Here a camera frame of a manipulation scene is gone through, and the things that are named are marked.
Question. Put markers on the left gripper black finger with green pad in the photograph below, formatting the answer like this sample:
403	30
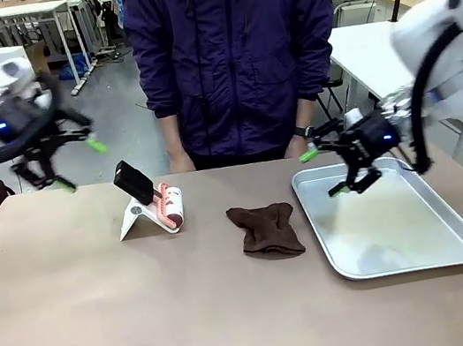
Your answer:
81	132
40	171

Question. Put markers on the right gripper black finger with green pad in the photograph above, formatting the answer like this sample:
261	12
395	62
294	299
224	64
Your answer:
320	144
358	179

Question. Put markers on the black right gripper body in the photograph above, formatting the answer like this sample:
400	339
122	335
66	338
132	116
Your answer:
371	137

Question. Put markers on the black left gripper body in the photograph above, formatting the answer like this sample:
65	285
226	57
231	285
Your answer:
12	124

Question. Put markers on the dark brown cloth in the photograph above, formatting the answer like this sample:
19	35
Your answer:
269	233

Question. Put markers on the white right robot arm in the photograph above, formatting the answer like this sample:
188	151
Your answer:
448	54

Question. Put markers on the person's left forearm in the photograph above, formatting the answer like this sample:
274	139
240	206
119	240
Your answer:
304	113

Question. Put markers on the person's right forearm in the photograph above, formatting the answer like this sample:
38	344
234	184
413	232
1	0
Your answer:
173	134

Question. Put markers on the person's left hand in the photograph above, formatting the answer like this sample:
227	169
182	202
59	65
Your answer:
294	148

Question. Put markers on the person's right hand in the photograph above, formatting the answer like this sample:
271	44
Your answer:
180	160

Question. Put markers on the black wrist watch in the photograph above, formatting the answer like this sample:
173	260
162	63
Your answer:
302	131

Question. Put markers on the silver metal tray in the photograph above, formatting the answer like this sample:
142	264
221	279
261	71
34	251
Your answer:
392	221

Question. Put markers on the blue plastic bag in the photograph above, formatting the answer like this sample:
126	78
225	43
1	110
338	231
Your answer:
74	67

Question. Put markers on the brown cardboard box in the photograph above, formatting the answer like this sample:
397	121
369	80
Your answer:
38	59

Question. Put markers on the white box appliance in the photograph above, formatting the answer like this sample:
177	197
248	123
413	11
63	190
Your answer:
2	54

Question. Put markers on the large white table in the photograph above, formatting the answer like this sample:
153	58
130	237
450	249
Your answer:
363	55

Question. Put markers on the white folded roller stand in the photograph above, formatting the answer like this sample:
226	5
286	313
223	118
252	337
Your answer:
141	218

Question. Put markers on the white desk with metal legs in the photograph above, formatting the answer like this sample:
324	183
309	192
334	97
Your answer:
15	14

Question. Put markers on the person in navy jacket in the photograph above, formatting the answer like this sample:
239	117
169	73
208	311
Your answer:
236	46

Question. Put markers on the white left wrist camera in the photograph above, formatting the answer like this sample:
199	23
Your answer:
16	69

